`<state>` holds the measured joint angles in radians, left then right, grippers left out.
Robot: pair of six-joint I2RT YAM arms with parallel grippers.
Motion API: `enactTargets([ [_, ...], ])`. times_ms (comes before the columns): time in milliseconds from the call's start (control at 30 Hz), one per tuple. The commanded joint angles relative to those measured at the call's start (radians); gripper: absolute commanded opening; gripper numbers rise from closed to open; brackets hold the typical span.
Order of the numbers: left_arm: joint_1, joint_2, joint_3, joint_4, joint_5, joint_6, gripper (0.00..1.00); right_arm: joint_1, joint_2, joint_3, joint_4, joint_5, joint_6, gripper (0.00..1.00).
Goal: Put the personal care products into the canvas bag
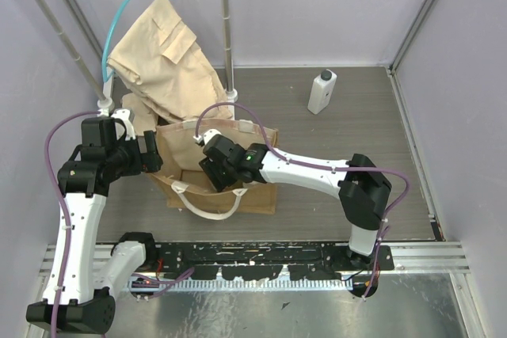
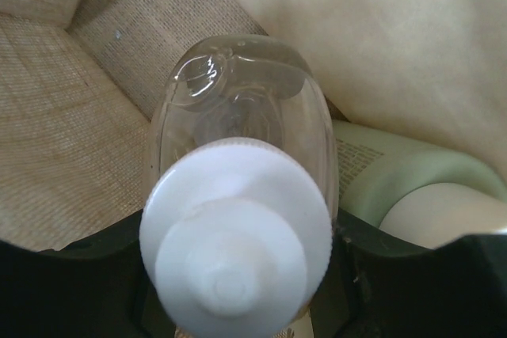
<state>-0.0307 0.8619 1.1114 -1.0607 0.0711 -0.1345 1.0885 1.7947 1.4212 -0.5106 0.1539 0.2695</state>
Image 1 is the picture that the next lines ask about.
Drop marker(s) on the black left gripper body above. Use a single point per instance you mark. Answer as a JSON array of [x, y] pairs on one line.
[[150, 152]]

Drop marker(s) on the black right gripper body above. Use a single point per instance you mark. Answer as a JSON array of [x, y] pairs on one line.
[[221, 175]]

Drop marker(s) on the brown burlap canvas bag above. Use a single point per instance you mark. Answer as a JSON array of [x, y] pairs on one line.
[[185, 184]]

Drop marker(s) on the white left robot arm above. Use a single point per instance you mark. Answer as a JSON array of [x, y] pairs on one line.
[[77, 299]]

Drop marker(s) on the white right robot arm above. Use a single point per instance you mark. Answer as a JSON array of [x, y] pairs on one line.
[[362, 190]]

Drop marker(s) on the beige cloth trousers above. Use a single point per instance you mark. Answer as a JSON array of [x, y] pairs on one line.
[[159, 60]]

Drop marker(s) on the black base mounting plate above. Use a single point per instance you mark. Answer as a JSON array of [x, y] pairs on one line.
[[314, 260]]

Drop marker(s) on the white rectangular bottle dark cap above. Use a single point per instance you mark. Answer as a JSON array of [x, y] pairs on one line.
[[321, 91]]

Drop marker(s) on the white slotted cable duct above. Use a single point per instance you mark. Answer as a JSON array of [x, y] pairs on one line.
[[280, 284]]

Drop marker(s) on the aluminium frame rail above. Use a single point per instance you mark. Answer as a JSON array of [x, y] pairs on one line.
[[408, 257]]

